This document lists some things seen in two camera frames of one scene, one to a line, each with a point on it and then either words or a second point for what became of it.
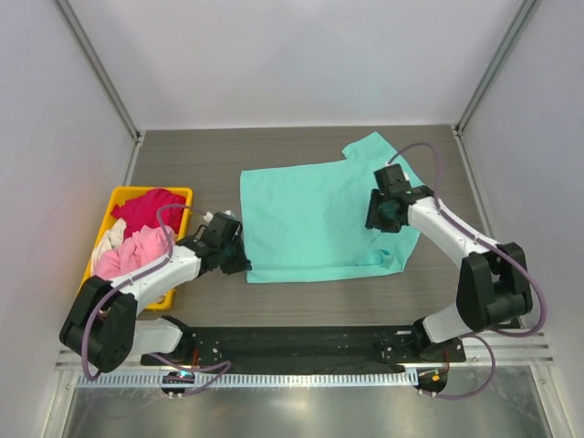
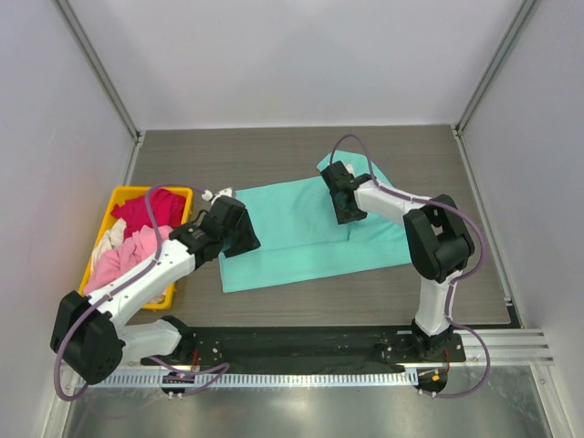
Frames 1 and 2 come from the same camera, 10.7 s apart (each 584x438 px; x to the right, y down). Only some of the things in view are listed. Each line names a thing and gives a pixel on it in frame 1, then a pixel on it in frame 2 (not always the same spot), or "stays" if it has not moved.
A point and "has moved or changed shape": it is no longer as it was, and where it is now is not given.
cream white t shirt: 112,239 stays
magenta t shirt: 141,211 stays
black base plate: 315,346 stays
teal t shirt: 308,222 has moved or changed shape
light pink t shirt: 146,246 stays
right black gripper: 373,221 -> 344,217
